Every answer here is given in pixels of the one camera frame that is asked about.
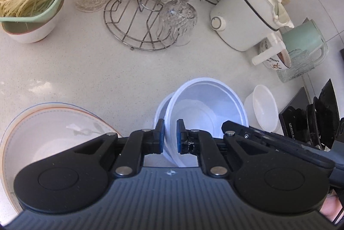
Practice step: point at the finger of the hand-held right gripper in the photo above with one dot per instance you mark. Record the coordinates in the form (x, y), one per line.
(285, 138)
(236, 127)

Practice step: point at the floral ceramic mug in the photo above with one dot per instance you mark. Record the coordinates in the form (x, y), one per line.
(271, 60)

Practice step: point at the white electric pot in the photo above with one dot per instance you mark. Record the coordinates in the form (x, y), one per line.
(242, 12)

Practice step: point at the clear glass goblet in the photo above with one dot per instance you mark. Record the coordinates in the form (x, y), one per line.
(174, 20)

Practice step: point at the textured glass cup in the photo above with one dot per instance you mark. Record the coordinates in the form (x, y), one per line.
(295, 68)

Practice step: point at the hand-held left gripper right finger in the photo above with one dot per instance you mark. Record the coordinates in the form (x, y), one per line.
(179, 138)

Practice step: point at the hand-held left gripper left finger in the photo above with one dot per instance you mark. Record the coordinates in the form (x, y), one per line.
(160, 138)

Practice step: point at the white plate with blue rim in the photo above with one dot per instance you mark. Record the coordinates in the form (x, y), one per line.
(45, 106)

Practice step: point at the white bowl with orange base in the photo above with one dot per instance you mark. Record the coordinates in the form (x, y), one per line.
(35, 33)

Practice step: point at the black gas stove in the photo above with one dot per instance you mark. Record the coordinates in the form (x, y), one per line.
(325, 111)

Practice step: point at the floral bowl with orange rim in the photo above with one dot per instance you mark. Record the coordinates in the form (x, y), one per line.
(48, 138)

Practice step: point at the white plastic bowl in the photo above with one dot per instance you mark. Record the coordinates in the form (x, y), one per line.
(262, 109)
(204, 111)
(161, 111)

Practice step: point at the pale green kettle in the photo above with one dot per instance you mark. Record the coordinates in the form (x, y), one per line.
(301, 39)

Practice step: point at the person's right hand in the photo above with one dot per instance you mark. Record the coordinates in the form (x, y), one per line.
(332, 208)

